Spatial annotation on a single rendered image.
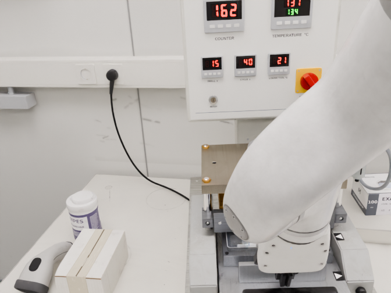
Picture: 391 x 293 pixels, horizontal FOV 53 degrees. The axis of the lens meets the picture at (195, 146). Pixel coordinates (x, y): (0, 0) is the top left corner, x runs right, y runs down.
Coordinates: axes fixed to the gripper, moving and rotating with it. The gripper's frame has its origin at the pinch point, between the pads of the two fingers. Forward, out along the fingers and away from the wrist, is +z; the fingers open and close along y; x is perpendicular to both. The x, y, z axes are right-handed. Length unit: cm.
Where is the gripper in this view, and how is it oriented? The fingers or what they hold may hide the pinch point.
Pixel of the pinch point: (284, 272)
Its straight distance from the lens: 70.5
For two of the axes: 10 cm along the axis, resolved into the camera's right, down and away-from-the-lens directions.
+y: 10.0, -0.4, -0.3
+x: -0.1, -7.0, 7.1
